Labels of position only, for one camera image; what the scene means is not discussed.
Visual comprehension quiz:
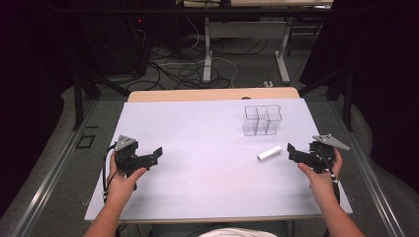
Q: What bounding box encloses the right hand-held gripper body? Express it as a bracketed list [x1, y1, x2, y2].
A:
[306, 133, 351, 175]

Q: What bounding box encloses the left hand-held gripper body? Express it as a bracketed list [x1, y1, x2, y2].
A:
[113, 134, 154, 179]

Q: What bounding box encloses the white tube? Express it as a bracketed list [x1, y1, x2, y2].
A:
[256, 145, 283, 163]

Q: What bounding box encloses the clear plastic organizer box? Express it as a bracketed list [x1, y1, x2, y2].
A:
[242, 104, 284, 137]

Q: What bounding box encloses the person's left hand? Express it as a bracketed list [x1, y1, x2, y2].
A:
[106, 152, 148, 200]

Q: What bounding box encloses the person's right hand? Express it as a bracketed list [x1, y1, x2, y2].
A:
[296, 147, 344, 200]

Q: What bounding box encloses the white table mat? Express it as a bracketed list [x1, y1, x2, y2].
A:
[84, 97, 354, 222]

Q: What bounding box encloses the black metal stand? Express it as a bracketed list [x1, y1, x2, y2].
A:
[72, 63, 131, 131]
[296, 63, 356, 132]

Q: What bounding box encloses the person's white shirt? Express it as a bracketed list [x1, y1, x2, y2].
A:
[197, 226, 280, 237]

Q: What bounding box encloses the black computer tower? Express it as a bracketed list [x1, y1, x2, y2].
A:
[123, 15, 151, 78]

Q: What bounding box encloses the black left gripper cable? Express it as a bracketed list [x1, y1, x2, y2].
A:
[101, 143, 119, 203]

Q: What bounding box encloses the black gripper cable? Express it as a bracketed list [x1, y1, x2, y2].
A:
[101, 143, 119, 203]
[315, 150, 342, 206]

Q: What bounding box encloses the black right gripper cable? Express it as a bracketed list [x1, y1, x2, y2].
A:
[315, 150, 342, 206]

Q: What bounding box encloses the aluminium floor rail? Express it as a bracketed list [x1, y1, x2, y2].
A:
[330, 98, 404, 237]
[11, 100, 99, 237]

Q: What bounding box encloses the tangle of floor cables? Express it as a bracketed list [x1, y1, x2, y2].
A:
[126, 36, 269, 93]

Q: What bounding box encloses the white metal desk frame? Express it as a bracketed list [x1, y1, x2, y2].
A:
[201, 15, 294, 85]

